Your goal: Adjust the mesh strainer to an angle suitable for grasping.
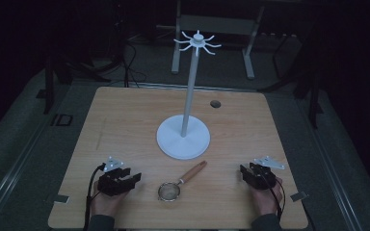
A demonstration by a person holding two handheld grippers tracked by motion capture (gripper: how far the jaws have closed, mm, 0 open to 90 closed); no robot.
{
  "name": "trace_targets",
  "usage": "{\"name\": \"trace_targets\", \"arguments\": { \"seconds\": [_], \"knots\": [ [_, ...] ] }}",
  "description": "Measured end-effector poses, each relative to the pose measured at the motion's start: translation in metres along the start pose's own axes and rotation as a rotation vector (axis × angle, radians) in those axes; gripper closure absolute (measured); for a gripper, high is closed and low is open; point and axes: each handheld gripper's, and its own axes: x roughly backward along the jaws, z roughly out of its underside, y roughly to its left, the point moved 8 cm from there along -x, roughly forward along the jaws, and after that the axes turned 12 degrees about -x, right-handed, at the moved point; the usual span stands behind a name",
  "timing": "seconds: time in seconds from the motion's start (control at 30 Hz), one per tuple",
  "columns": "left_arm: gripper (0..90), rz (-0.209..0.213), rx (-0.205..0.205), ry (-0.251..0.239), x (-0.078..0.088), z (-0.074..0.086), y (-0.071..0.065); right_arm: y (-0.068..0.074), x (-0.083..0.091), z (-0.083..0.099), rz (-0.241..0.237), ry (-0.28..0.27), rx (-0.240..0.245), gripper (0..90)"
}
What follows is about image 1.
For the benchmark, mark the grey metal table frame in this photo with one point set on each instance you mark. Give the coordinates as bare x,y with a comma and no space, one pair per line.
215,25

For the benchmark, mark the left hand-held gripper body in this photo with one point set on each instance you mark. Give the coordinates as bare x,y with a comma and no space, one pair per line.
109,184

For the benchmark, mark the person's left hand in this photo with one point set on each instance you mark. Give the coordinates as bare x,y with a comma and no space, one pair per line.
104,203

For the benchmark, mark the black floor socket box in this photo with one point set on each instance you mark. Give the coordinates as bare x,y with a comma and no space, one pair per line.
62,119

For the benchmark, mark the person's right hand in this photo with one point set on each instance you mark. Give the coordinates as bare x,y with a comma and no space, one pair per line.
266,200

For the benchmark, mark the dark metal stand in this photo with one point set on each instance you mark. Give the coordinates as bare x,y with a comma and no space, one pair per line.
313,96
48,86

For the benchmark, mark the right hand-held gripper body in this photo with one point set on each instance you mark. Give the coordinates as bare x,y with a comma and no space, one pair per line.
263,178

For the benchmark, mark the white hook stand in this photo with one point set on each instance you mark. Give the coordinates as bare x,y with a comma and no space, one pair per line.
183,138

